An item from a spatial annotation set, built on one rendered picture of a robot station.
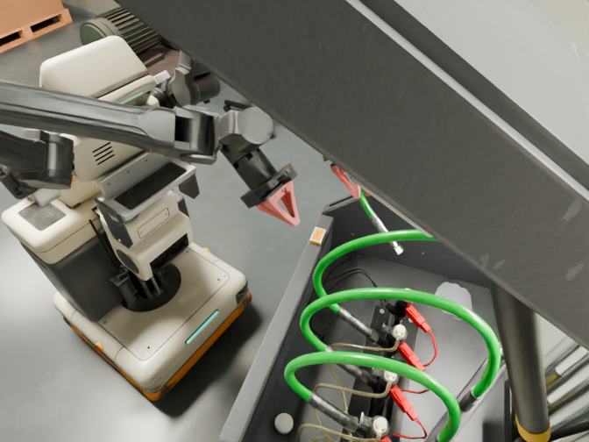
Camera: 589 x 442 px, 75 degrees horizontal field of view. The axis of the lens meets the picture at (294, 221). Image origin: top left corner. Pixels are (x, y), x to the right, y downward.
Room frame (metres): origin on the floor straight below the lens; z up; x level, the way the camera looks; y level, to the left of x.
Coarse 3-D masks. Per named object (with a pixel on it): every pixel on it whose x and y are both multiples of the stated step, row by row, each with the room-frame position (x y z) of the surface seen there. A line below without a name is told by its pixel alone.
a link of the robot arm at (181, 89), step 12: (180, 60) 0.96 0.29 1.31; (192, 60) 0.94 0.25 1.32; (180, 72) 0.93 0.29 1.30; (192, 72) 0.94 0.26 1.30; (204, 72) 0.96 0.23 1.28; (180, 84) 0.94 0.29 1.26; (192, 84) 0.93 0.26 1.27; (216, 84) 0.98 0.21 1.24; (180, 96) 0.94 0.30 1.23; (192, 96) 0.91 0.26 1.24
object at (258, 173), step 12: (252, 156) 0.52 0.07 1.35; (264, 156) 0.53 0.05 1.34; (240, 168) 0.51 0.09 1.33; (252, 168) 0.51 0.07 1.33; (264, 168) 0.51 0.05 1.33; (288, 168) 0.51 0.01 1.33; (252, 180) 0.50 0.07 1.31; (264, 180) 0.50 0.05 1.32; (276, 180) 0.48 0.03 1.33; (252, 192) 0.49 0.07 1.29
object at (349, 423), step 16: (320, 352) 0.22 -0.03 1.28; (336, 352) 0.21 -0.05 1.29; (288, 368) 0.22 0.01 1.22; (384, 368) 0.18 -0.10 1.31; (400, 368) 0.18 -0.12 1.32; (416, 368) 0.18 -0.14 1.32; (288, 384) 0.22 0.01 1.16; (432, 384) 0.16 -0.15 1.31; (320, 400) 0.21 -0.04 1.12; (448, 400) 0.15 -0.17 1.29; (336, 416) 0.19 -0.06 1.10; (448, 432) 0.14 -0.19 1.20
